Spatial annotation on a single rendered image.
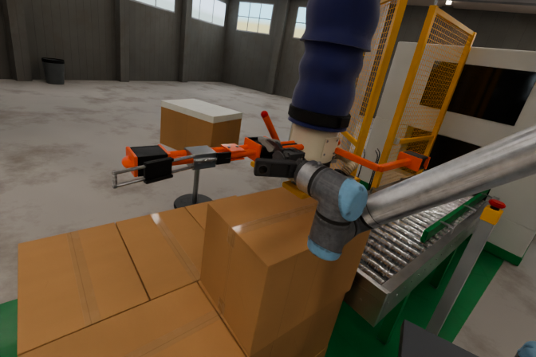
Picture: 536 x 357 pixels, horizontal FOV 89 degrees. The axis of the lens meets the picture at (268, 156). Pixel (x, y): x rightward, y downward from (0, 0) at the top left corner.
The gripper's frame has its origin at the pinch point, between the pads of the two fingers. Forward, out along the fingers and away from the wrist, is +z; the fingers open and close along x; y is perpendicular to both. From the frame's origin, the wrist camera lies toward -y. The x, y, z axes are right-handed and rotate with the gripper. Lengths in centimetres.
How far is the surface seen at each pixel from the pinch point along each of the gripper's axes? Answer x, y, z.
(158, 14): 104, 316, 1024
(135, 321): -70, -32, 15
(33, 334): -70, -60, 27
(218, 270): -53, -3, 8
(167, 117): -36, 37, 172
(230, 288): -54, -4, -2
